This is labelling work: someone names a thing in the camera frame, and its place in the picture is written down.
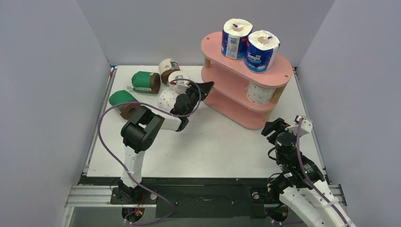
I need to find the green brown roll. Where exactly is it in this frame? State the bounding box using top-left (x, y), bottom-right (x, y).
top-left (127, 71), bottom-right (161, 94)
top-left (109, 90), bottom-right (141, 120)

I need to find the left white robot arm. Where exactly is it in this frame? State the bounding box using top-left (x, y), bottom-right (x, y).
top-left (118, 81), bottom-right (215, 203)

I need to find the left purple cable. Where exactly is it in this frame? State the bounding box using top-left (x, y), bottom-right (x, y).
top-left (97, 79), bottom-right (202, 226)

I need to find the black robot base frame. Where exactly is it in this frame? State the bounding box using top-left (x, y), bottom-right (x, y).
top-left (67, 177), bottom-right (345, 225)

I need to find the far green brown roll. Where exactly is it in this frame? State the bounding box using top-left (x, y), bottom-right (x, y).
top-left (127, 71), bottom-right (161, 94)

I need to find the pink three-tier shelf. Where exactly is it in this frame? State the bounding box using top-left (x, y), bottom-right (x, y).
top-left (201, 32), bottom-right (293, 130)

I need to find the beige brown paper roll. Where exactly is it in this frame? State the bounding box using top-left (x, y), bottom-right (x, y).
top-left (158, 58), bottom-right (180, 85)

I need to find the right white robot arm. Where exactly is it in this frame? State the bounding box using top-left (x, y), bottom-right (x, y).
top-left (261, 115), bottom-right (355, 227)

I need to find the floral white paper roll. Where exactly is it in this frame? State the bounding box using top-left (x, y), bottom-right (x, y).
top-left (157, 89), bottom-right (179, 113)

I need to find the blue paper roll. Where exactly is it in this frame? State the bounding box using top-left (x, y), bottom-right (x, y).
top-left (221, 18), bottom-right (253, 60)

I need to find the upright floral paper roll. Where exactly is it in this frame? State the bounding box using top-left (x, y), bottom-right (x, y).
top-left (168, 70), bottom-right (190, 94)

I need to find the near green brown roll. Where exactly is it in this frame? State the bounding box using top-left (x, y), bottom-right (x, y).
top-left (109, 90), bottom-right (141, 120)

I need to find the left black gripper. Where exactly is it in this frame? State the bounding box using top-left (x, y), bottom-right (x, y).
top-left (184, 82), bottom-right (213, 118)

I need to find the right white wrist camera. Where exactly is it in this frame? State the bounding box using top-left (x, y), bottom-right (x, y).
top-left (285, 115), bottom-right (313, 137)

